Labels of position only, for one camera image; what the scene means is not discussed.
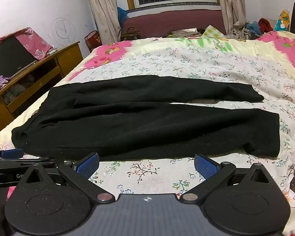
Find colourful cartoon bag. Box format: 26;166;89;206
274;10;290;32

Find red cloth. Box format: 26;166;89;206
258;18;274;33

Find green checkered cloth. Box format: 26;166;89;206
202;25;227;38

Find black pants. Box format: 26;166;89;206
11;75;281;160

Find brown handbag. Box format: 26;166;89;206
120;27;142;41

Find patterned brown cloth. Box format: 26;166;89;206
171;28;202;38

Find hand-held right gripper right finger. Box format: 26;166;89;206
180;153;277;204

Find black television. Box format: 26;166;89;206
0;36;37;84

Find blue clothes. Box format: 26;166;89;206
246;21;261;33

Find beige curtain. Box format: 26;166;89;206
220;0;249;40
83;0;122;43

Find blue plastic bag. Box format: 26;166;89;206
117;6;129;27

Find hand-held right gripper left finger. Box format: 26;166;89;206
19;152;116;205

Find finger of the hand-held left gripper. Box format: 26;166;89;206
0;158;57;170
0;148;24;163

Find pink floral cloth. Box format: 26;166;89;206
0;27;54;61

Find bundle of stored clothes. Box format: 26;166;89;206
2;75;36;104

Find red bag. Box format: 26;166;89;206
84;30;101;53

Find floral bedsheet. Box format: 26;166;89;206
0;31;295;236

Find wooden cabinet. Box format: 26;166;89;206
0;41;83;140

